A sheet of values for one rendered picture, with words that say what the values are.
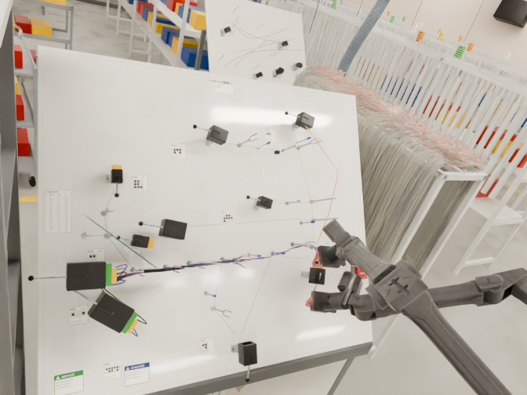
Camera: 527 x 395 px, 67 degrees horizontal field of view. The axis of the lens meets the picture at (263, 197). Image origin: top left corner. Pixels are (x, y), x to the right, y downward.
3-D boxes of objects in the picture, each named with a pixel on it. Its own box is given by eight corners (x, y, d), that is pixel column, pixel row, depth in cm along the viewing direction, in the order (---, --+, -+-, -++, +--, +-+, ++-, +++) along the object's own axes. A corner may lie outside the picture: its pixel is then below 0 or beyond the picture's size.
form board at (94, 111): (37, 417, 106) (37, 419, 105) (37, 47, 115) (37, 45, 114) (369, 340, 163) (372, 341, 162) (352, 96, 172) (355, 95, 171)
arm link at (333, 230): (343, 263, 122) (365, 245, 122) (319, 233, 123) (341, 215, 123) (339, 259, 134) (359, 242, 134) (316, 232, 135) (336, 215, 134)
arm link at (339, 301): (338, 302, 125) (350, 313, 127) (346, 284, 129) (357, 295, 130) (324, 303, 131) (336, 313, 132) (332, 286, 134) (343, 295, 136)
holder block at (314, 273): (308, 283, 144) (314, 284, 140) (310, 266, 145) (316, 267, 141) (318, 284, 146) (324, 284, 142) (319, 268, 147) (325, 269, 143)
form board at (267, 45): (288, 171, 486) (336, 30, 405) (195, 169, 426) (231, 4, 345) (262, 143, 537) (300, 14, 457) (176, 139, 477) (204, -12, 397)
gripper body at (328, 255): (316, 247, 138) (328, 238, 132) (339, 249, 142) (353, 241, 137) (319, 265, 135) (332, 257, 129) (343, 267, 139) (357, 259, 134)
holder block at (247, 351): (232, 377, 132) (245, 386, 123) (230, 339, 133) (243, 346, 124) (245, 375, 134) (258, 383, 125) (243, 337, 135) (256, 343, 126)
